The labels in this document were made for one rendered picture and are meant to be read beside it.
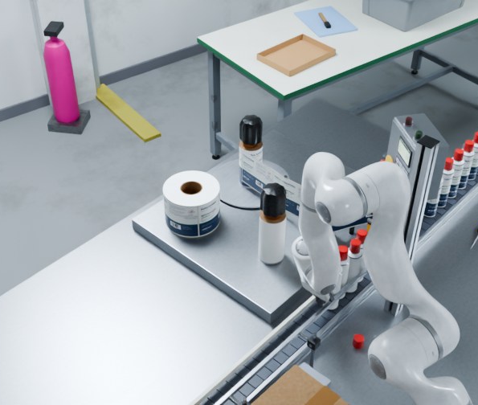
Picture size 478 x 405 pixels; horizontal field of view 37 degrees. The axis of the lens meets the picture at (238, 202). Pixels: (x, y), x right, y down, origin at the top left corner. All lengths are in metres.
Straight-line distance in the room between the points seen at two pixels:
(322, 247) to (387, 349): 0.36
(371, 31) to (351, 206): 2.62
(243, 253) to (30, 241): 1.74
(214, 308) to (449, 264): 0.84
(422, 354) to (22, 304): 1.34
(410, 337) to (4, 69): 3.63
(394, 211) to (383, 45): 2.41
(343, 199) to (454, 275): 1.08
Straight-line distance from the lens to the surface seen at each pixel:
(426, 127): 2.08
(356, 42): 3.98
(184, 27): 5.38
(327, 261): 1.91
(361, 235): 2.27
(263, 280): 2.38
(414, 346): 1.71
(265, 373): 2.14
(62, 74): 4.54
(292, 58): 3.78
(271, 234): 2.34
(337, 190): 1.57
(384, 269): 1.65
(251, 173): 2.65
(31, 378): 2.27
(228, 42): 3.93
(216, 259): 2.45
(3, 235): 4.04
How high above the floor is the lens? 2.59
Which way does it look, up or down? 40 degrees down
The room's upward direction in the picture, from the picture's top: straight up
